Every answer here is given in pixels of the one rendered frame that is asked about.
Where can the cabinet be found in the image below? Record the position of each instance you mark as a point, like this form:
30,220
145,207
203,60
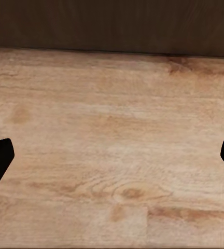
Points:
192,27

